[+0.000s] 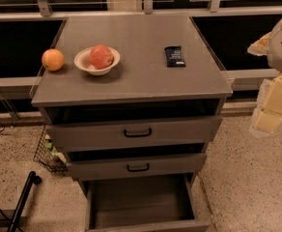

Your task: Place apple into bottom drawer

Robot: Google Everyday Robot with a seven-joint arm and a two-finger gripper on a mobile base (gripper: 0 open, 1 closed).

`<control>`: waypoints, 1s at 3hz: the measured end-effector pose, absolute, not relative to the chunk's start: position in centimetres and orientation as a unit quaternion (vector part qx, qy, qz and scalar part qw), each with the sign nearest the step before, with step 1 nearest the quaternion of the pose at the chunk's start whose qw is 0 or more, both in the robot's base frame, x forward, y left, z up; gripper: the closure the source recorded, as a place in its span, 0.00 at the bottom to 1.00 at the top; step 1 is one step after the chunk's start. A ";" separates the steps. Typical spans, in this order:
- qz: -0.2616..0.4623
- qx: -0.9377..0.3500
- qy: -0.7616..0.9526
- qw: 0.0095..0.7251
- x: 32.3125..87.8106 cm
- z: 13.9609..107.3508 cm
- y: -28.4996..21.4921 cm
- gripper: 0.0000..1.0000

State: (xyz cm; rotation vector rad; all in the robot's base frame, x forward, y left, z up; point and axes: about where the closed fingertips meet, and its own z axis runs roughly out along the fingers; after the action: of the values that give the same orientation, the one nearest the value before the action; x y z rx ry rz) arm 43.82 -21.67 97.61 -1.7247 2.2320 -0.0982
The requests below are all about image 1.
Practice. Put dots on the black metal stand leg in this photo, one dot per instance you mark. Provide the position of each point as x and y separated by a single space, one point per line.
32 179

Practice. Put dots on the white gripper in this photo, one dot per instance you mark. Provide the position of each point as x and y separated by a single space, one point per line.
271 45

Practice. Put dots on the orange fruit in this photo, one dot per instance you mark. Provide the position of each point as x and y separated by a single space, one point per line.
53 60

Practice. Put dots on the black wire basket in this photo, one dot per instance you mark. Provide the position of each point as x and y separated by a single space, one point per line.
47 156

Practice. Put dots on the grey bottom drawer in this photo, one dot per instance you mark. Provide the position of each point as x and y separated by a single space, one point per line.
144 204

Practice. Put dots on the grey middle drawer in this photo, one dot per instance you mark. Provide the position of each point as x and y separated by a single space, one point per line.
135 167

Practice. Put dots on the dark blue snack bar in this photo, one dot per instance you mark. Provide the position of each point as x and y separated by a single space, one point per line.
174 57

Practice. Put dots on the grey drawer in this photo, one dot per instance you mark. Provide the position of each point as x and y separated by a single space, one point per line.
144 204
133 133
135 167

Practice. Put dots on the grey top drawer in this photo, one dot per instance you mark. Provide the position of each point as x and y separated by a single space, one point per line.
133 133

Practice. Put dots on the grey drawer cabinet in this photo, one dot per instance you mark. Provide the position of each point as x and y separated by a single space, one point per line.
140 87

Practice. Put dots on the white bowl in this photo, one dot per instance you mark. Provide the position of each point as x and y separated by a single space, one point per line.
82 61

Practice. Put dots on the red apple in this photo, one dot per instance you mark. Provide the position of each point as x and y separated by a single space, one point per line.
101 57

